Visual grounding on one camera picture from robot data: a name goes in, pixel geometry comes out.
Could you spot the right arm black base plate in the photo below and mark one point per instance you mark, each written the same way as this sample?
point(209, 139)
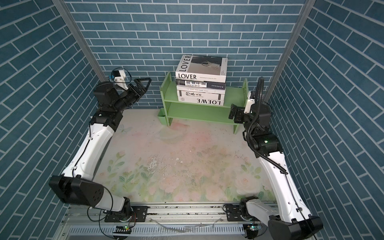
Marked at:
point(234, 214)

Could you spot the aluminium front rail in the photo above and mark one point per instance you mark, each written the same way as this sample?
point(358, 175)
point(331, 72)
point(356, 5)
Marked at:
point(204, 213)

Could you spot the right circuit board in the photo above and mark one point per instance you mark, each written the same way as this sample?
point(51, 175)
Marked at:
point(252, 229)

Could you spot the white booklet with brown bars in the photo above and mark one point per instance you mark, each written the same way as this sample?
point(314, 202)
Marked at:
point(204, 90)

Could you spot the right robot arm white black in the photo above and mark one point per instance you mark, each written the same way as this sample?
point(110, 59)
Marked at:
point(293, 220)

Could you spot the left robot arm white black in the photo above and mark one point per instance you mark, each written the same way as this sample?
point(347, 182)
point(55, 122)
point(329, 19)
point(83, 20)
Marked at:
point(75, 184)

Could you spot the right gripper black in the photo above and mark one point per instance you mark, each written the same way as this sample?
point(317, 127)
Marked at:
point(238, 118)

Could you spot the white Loewe Foundation book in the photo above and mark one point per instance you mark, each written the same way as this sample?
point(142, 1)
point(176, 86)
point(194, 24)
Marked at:
point(194, 100)

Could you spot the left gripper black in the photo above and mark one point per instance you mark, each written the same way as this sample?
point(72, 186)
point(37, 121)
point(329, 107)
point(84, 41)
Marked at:
point(139, 88)

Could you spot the circuit board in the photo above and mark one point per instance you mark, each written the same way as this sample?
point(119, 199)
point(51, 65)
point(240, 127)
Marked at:
point(252, 229)
point(122, 230)

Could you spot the green two-tier shelf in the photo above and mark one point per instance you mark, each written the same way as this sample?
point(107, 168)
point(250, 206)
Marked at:
point(174, 109)

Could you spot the left circuit board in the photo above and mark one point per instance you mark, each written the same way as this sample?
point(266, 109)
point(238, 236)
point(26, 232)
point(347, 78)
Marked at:
point(122, 230)

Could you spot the white slotted cable duct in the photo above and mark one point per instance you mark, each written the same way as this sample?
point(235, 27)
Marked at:
point(156, 230)

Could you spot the white-backed heritage culture book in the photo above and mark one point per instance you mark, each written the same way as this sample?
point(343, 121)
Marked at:
point(201, 95)

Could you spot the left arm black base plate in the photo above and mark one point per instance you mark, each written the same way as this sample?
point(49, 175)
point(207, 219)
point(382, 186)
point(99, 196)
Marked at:
point(135, 214)

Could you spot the white magazine with handbag photo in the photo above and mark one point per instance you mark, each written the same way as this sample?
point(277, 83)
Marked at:
point(202, 69)

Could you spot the Chinese book with man portrait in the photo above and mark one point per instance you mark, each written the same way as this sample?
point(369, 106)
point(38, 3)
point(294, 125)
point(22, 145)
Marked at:
point(209, 85)

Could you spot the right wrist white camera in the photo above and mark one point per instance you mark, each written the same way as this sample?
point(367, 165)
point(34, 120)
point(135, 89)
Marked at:
point(250, 101)

